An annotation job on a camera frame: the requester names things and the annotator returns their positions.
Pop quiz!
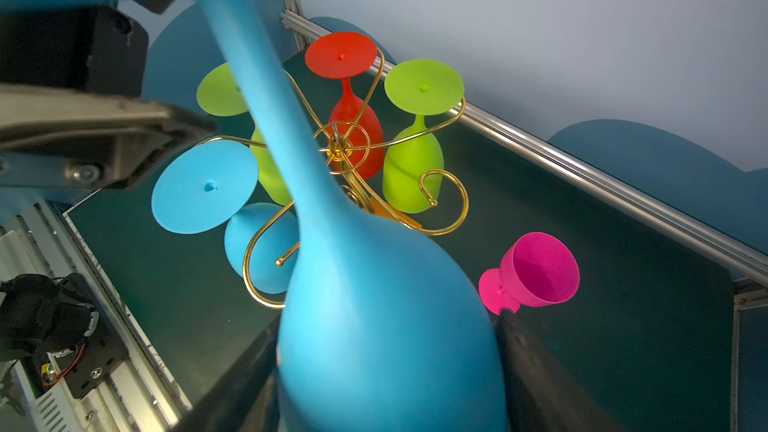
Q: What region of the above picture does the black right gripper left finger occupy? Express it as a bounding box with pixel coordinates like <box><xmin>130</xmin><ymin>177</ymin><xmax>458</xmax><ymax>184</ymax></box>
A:
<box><xmin>171</xmin><ymin>316</ymin><xmax>281</xmax><ymax>431</ymax></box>

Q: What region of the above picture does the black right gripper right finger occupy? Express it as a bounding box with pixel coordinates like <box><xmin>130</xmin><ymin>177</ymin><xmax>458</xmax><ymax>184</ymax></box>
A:
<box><xmin>492</xmin><ymin>310</ymin><xmax>622</xmax><ymax>431</ymax></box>

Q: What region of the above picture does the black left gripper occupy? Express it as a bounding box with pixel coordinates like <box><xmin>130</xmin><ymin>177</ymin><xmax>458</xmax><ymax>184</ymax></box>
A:
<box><xmin>1</xmin><ymin>6</ymin><xmax>217</xmax><ymax>189</ymax></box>

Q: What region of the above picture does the pink wine glass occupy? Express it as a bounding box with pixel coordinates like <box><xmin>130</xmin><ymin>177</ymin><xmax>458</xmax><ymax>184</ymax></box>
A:
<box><xmin>478</xmin><ymin>232</ymin><xmax>581</xmax><ymax>315</ymax></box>

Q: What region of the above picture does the blue wine glass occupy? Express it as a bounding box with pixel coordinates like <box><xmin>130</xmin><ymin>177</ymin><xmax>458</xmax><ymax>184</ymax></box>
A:
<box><xmin>151</xmin><ymin>140</ymin><xmax>299</xmax><ymax>295</ymax></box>
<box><xmin>1</xmin><ymin>0</ymin><xmax>507</xmax><ymax>431</ymax></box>

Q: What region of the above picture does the front green wine glass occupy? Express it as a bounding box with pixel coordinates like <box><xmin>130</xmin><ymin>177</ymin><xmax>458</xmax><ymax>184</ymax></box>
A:
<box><xmin>196</xmin><ymin>63</ymin><xmax>291</xmax><ymax>205</ymax></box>

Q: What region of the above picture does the green wine glass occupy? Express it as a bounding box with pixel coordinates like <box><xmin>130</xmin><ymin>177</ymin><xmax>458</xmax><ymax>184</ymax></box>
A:
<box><xmin>382</xmin><ymin>59</ymin><xmax>465</xmax><ymax>214</ymax></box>
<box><xmin>196</xmin><ymin>63</ymin><xmax>291</xmax><ymax>205</ymax></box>

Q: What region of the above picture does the orange wooden rack base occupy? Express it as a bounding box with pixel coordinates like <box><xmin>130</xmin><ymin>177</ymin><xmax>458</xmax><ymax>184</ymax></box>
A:
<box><xmin>371</xmin><ymin>197</ymin><xmax>422</xmax><ymax>229</ymax></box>

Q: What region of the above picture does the red wine glass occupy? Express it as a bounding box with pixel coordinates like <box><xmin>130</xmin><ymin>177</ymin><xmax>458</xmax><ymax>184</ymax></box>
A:
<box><xmin>305</xmin><ymin>32</ymin><xmax>385</xmax><ymax>179</ymax></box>

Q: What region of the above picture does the back green wine glass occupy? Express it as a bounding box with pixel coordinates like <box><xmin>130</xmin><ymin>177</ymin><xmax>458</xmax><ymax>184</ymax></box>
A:
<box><xmin>382</xmin><ymin>59</ymin><xmax>465</xmax><ymax>214</ymax></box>

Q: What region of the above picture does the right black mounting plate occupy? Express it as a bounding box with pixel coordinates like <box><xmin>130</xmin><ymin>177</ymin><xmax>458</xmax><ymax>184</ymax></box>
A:
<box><xmin>0</xmin><ymin>272</ymin><xmax>130</xmax><ymax>400</ymax></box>

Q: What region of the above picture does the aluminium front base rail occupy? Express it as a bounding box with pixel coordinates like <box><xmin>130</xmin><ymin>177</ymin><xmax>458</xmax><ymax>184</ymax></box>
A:
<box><xmin>0</xmin><ymin>203</ymin><xmax>193</xmax><ymax>432</ymax></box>

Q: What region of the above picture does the right aluminium corner post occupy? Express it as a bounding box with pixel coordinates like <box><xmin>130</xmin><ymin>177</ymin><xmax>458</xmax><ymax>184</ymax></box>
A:
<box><xmin>730</xmin><ymin>288</ymin><xmax>767</xmax><ymax>431</ymax></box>

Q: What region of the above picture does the gold wire glass rack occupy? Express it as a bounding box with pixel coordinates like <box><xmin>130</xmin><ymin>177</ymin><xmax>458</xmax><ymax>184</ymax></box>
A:
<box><xmin>197</xmin><ymin>47</ymin><xmax>470</xmax><ymax>310</ymax></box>

